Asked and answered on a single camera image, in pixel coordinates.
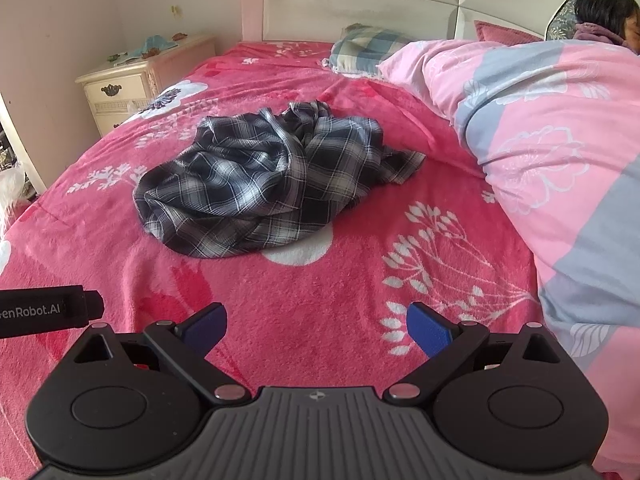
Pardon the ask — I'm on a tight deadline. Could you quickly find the cream bedside nightstand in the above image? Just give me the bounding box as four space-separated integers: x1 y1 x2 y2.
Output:
76 35 216 136

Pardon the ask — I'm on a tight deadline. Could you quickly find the black white plaid shirt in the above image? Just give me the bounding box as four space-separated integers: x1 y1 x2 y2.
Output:
134 101 425 259

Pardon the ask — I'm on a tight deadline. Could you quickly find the dark floral pillow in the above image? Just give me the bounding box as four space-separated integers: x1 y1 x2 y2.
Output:
544 0 577 41

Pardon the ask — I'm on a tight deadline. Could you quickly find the blue checkered pillow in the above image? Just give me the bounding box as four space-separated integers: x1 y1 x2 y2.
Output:
322 24 413 79

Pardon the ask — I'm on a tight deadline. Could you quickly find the pink grey floral duvet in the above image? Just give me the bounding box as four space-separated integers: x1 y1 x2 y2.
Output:
380 40 639 479

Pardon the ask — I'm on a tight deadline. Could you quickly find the red floral fleece blanket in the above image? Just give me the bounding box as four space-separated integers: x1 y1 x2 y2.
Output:
0 40 547 480

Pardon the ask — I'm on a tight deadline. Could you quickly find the person with black hair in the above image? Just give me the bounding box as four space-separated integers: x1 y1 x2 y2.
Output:
574 0 639 54

